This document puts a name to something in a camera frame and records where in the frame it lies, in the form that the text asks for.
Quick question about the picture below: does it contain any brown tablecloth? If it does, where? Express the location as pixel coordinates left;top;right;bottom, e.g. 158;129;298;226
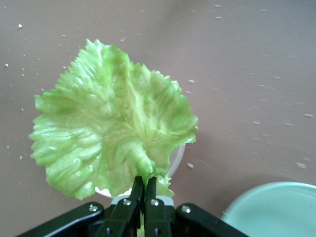
0;0;316;237

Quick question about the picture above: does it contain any green lettuce leaf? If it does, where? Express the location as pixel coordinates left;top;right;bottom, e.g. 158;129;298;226
28;39;199;201

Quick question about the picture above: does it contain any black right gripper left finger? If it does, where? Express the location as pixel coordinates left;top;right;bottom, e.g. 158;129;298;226
22;176;144;237

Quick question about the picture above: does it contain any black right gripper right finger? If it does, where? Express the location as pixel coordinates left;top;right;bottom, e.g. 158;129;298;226
144;177;245;237

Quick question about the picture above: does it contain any mint green plate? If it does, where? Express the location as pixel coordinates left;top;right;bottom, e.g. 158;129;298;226
220;182;316;237

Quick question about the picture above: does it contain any beige plate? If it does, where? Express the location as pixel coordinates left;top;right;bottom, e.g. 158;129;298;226
95;144;186;198

